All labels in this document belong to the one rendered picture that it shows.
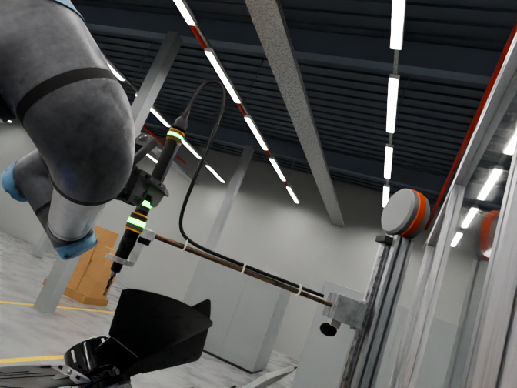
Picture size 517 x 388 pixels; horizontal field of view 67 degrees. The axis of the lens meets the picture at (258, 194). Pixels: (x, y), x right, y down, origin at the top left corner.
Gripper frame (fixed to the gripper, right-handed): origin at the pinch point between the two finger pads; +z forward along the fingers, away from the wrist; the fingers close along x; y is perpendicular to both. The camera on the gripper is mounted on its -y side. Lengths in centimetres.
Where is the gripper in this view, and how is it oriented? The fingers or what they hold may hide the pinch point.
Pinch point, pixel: (159, 189)
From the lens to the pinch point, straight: 107.3
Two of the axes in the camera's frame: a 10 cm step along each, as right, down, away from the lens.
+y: -3.5, 9.1, -2.3
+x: 8.9, 2.5, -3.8
